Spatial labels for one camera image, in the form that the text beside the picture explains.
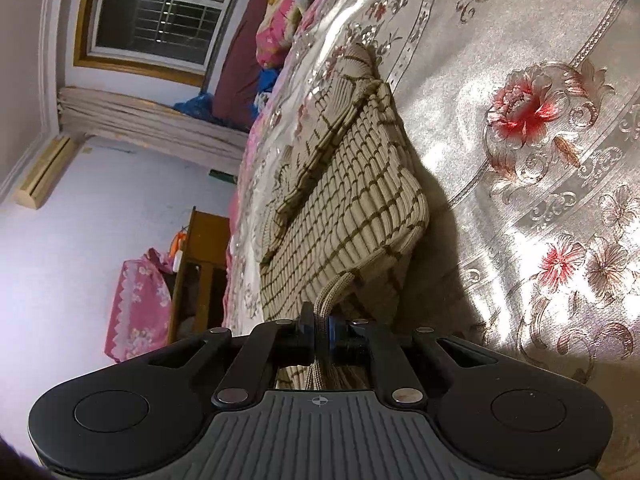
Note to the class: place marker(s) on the pink floral fabric cover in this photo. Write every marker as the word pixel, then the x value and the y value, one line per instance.
pixel 141 307

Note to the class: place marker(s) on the wooden bedside desk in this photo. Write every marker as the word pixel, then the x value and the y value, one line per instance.
pixel 201 276

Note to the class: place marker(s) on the beige striped knit sweater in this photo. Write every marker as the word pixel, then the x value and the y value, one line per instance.
pixel 345 210

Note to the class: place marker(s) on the floral satin bedspread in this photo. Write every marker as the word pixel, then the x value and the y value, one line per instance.
pixel 523 116

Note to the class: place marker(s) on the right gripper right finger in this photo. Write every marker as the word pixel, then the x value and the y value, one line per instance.
pixel 498 414

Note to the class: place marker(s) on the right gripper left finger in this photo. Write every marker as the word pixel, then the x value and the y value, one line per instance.
pixel 137 416

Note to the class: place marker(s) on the window with metal bars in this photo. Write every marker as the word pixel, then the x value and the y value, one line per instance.
pixel 174 40

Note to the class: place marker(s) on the blue crumpled cloth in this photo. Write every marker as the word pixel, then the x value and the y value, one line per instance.
pixel 267 79

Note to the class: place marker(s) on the blue plastic bag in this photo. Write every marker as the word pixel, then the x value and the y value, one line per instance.
pixel 199 107

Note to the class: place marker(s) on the beige left curtain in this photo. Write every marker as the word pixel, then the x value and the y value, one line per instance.
pixel 88 112

